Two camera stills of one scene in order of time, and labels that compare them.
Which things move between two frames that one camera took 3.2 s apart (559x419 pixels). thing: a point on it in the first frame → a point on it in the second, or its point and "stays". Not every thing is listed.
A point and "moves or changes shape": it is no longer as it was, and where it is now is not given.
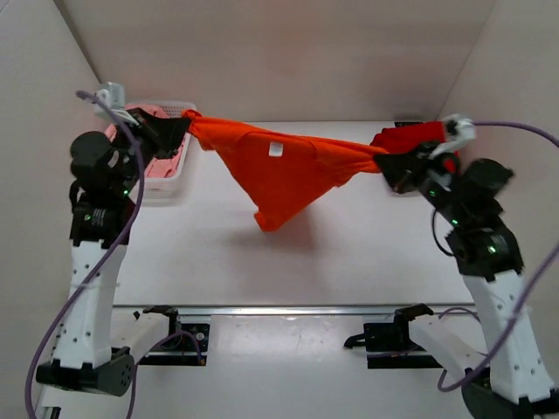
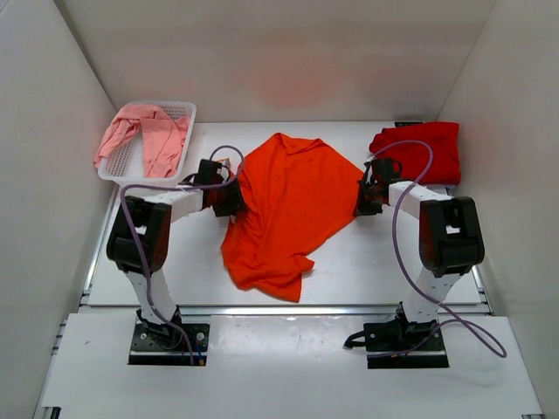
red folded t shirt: [407, 139] stays
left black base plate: [187, 345] stays
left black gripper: [172, 131] → [235, 202]
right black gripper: [398, 168] → [362, 209]
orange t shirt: [273, 173] moves or changes shape
